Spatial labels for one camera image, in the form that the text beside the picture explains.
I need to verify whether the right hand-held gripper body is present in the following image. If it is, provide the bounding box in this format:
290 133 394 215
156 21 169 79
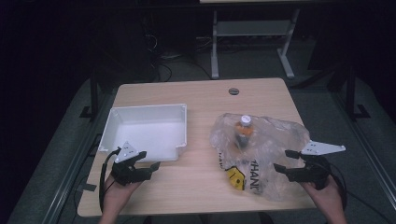
286 139 347 190

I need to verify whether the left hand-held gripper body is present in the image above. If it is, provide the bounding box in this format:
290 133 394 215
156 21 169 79
111 141 153 187

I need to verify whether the clear printed plastic bag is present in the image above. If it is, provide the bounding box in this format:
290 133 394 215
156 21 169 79
208 112 312 202

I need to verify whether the orange bottle with white cap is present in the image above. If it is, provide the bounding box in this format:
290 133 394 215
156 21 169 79
233 115 254 149

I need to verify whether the person's left hand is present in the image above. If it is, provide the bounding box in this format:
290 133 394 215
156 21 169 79
101 175 141 214

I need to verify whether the person's right hand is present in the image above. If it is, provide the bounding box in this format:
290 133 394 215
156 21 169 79
301 178 346 216

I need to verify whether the white plastic tray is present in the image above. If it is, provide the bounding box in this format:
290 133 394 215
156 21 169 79
98 103 189 164

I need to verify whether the black metal stand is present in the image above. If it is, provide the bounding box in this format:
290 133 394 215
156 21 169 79
341 63 372 121
78 70 101 121

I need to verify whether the right hand-held gripper black cable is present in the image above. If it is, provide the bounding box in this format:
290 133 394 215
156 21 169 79
325 160 348 210

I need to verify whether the aluminium floor rail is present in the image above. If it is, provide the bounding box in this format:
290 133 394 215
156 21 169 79
39 90 117 224
329 90 396 203

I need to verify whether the black floor cable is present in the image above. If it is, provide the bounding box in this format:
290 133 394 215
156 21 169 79
346 189 394 224

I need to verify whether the tangle of black floor cables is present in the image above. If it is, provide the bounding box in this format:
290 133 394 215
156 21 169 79
141 29 213 82

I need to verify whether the white metal desk frame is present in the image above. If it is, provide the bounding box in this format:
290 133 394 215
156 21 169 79
199 0 302 80

